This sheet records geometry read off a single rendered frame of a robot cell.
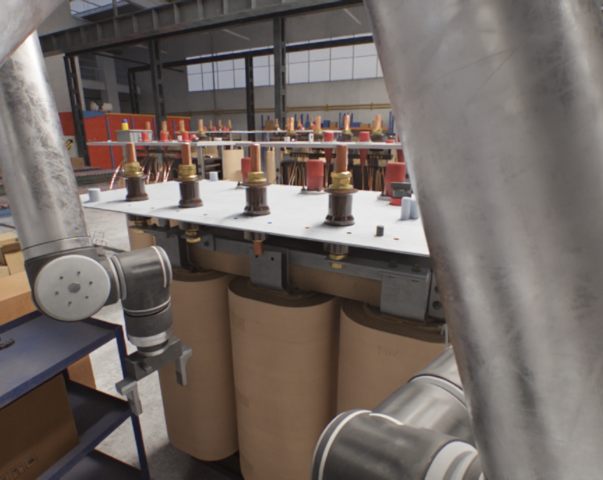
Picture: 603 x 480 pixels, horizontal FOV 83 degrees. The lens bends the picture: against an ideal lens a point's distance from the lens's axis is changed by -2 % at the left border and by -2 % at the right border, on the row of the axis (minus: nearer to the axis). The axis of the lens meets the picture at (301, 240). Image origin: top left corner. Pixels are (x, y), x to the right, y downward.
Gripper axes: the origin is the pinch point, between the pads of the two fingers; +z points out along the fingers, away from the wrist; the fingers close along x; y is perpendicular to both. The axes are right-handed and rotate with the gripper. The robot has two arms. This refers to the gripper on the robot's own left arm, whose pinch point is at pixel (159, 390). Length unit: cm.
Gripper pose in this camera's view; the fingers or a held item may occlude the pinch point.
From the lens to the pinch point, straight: 105.4
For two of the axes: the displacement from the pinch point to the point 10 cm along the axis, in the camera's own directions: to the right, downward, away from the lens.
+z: 0.0, 9.6, 2.9
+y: 8.1, 1.7, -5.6
